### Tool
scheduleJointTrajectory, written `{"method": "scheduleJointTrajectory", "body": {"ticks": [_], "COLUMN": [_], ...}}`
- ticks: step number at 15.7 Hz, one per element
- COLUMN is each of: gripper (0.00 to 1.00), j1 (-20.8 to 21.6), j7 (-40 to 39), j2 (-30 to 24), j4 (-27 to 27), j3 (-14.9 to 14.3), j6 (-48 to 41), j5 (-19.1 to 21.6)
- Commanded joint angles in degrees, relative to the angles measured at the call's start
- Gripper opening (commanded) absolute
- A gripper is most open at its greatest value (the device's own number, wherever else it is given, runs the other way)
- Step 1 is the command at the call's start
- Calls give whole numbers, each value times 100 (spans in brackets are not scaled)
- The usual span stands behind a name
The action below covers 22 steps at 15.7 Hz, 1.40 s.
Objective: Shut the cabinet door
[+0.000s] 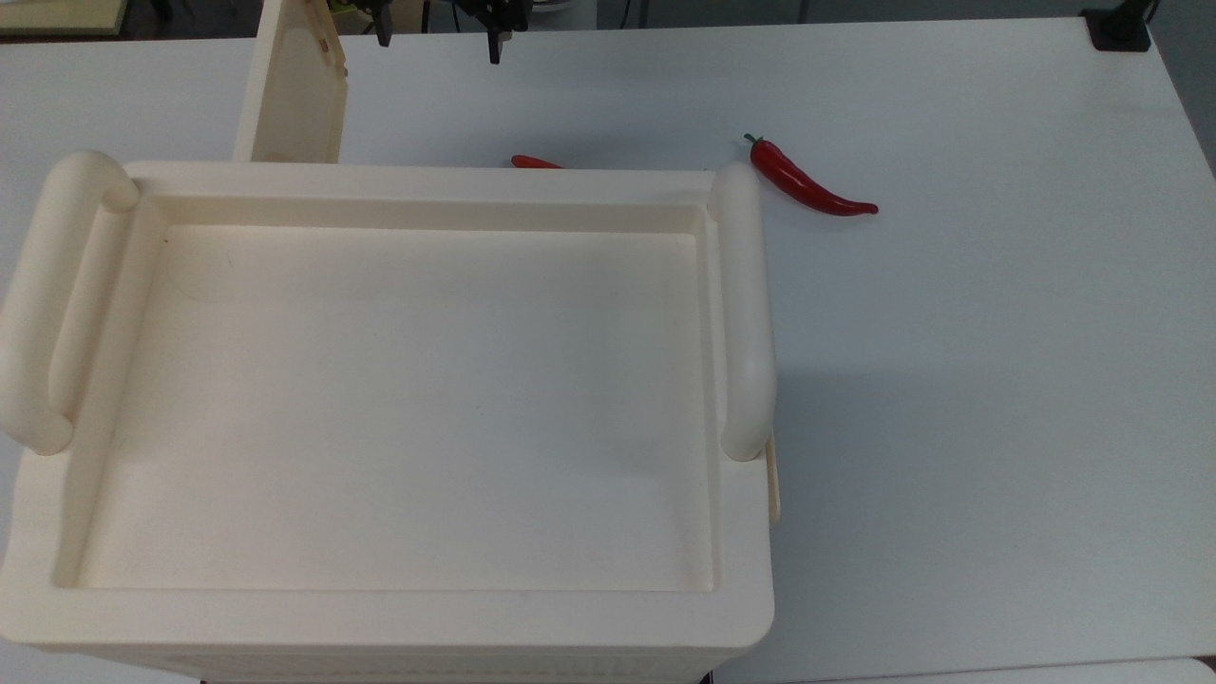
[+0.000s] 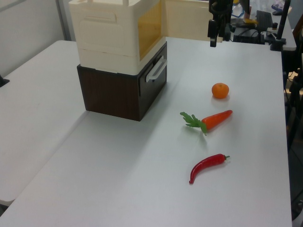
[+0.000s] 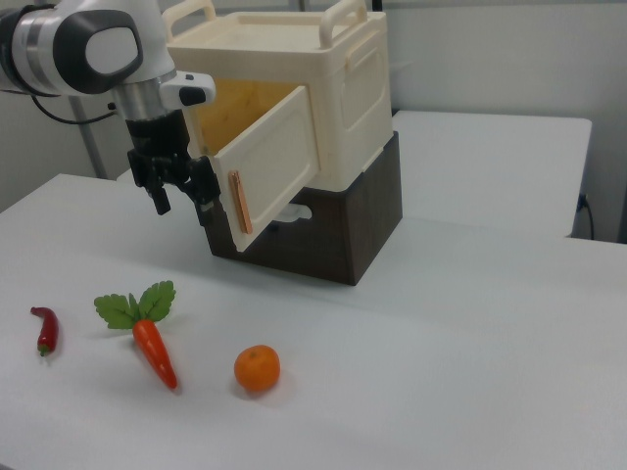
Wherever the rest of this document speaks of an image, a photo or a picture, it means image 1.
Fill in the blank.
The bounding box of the cream plastic cabinet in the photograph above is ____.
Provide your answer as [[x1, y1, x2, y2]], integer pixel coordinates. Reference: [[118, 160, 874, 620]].
[[0, 150, 782, 684]]

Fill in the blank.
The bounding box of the red chili pepper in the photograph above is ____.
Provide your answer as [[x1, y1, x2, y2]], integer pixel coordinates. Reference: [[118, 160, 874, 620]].
[[744, 133, 880, 218]]

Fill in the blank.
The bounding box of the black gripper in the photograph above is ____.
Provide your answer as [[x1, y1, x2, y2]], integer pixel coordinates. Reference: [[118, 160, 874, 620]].
[[373, 0, 529, 66]]

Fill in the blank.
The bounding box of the cream cabinet door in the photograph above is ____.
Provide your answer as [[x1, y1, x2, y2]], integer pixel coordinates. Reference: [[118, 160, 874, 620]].
[[233, 0, 350, 164]]

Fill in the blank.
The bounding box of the black clamp pole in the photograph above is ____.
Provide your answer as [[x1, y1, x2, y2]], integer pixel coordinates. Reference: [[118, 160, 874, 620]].
[[1081, 0, 1158, 52]]

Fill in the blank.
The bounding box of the cream cabinet carrying handle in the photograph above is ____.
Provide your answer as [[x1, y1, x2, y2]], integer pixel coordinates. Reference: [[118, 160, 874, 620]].
[[0, 150, 141, 457], [708, 161, 778, 464]]

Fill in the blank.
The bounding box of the light wooden furniture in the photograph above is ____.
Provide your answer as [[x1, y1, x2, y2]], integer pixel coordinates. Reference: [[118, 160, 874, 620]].
[[0, 0, 130, 39]]

